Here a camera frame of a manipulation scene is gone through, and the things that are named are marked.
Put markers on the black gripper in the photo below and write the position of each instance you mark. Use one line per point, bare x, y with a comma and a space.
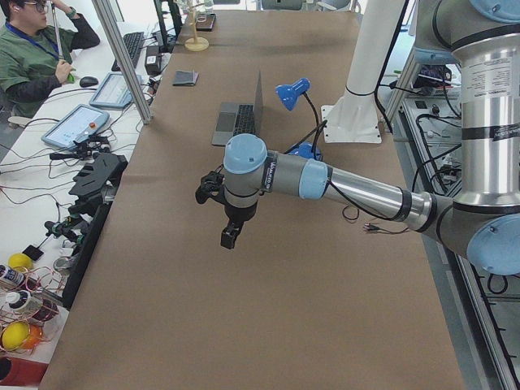
239, 214

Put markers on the grey laptop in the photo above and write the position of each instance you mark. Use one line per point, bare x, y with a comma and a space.
238, 118

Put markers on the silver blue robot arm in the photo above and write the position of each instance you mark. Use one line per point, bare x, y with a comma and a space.
481, 223

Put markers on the black tool holder rack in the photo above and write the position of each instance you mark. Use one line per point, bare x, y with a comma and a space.
90, 187

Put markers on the blue desk lamp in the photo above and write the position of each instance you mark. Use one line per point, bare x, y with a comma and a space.
289, 95

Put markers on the grey folded cloth stack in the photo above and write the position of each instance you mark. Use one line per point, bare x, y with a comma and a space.
185, 78

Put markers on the far teach pendant tablet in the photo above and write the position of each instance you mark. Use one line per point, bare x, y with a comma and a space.
112, 93

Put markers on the teach pendant tablet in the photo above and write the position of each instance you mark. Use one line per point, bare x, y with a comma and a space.
82, 122
112, 93

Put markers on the near teach pendant tablet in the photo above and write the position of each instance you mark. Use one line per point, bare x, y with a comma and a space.
82, 122

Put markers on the black power adapter box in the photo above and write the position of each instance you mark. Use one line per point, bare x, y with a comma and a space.
153, 60

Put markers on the wooden mug tree stand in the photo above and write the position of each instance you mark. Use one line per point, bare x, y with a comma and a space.
195, 43

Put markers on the black computer mouse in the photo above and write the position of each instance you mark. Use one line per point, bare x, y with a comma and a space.
88, 81

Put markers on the yellow lemon back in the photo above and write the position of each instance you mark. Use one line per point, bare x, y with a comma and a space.
20, 262

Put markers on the black keyboard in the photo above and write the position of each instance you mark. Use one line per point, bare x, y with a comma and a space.
133, 42

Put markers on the person in green shirt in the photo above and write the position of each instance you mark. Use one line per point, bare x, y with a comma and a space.
33, 63

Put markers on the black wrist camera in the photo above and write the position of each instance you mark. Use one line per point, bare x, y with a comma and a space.
211, 187

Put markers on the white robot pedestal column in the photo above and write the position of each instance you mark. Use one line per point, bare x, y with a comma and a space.
354, 119

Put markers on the copper wire basket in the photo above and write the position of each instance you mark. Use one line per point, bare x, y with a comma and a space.
23, 300

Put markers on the aluminium frame post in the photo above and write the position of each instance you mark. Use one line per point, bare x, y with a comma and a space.
109, 24

